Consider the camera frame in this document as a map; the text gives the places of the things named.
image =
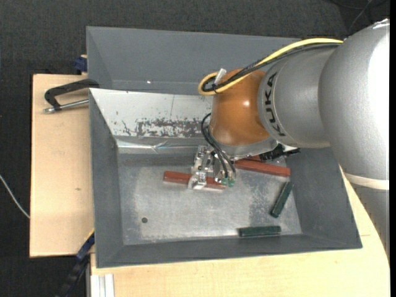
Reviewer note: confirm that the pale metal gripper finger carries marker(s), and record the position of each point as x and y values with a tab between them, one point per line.
196	169
198	184

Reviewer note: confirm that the red-brown block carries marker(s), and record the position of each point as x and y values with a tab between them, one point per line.
263	167
176	177

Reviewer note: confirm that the grey metal bin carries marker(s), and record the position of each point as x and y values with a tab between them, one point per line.
173	206

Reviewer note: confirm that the dark green flat block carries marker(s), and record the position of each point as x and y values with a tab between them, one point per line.
282	200
260	231

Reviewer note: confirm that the pale brown flat board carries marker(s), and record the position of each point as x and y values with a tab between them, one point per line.
60	166

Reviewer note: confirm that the black cylinder on white bracket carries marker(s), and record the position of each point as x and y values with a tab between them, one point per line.
272	155

